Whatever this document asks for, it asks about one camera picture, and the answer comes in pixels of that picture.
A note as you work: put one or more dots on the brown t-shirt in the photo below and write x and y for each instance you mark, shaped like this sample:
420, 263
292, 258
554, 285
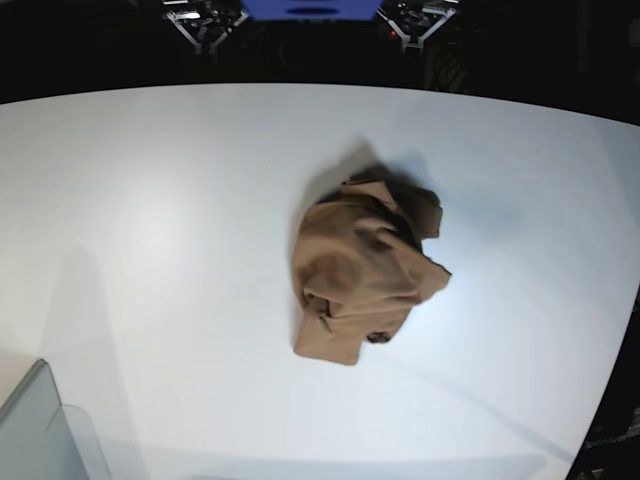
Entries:
358, 266

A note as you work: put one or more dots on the blue bin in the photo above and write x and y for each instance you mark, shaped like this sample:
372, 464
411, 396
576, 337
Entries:
293, 10

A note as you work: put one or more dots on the grey plastic tray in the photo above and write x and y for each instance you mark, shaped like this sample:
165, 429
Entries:
43, 438

